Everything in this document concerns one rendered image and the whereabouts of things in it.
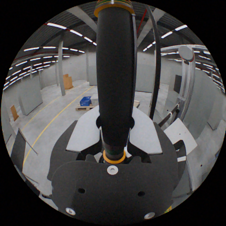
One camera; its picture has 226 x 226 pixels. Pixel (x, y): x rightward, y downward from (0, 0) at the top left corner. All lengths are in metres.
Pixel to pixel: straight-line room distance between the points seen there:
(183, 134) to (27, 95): 6.67
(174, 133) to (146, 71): 5.45
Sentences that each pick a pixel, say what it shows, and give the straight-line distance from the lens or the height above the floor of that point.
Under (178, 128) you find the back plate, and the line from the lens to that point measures 0.56.
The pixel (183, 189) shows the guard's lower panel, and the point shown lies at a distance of 1.07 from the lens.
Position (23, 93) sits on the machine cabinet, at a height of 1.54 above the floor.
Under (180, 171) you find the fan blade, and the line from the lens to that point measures 0.26.
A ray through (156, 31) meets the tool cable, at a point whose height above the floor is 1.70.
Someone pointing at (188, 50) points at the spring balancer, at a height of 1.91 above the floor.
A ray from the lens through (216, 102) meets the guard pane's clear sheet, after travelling 0.74.
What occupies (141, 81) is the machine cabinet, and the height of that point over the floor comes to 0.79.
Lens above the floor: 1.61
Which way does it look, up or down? 32 degrees down
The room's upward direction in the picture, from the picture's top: straight up
